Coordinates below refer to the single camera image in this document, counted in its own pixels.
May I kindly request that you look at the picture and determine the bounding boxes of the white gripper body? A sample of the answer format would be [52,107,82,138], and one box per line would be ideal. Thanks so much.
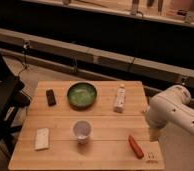
[143,103,168,143]

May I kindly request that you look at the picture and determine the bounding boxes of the red pepper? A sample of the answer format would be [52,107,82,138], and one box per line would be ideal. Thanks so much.
[128,136,144,159]

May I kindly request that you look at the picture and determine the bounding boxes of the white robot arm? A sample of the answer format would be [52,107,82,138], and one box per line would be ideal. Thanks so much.
[145,85,194,135]

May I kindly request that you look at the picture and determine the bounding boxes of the white sponge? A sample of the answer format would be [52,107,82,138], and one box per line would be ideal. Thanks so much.
[35,128,49,150]

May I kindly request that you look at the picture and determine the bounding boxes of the white tube bottle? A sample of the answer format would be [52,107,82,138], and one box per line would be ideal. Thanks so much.
[113,84,126,113]

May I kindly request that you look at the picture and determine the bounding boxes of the green bowl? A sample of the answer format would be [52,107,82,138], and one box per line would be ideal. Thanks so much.
[67,82,97,108]

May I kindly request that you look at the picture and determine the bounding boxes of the black rectangular block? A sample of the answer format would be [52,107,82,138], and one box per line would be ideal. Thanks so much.
[46,89,56,106]

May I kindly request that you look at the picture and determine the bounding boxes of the black chair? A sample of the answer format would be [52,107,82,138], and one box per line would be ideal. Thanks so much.
[0,53,30,154]

